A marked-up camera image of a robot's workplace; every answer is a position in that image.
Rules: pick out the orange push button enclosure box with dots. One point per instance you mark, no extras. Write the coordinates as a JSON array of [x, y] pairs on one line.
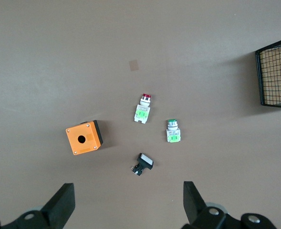
[[83, 148]]

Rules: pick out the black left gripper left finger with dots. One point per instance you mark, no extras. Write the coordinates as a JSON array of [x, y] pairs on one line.
[[56, 210]]

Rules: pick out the black square white-faced button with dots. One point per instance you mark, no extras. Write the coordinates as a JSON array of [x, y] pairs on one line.
[[146, 160]]

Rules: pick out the green push button switch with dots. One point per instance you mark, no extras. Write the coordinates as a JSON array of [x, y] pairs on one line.
[[173, 134]]

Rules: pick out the red push button switch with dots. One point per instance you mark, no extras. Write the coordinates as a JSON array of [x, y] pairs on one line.
[[142, 112]]

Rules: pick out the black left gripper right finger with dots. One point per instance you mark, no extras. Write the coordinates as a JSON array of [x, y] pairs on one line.
[[195, 205]]

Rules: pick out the translucent tape patch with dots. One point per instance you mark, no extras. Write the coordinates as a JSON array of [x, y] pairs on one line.
[[133, 65]]

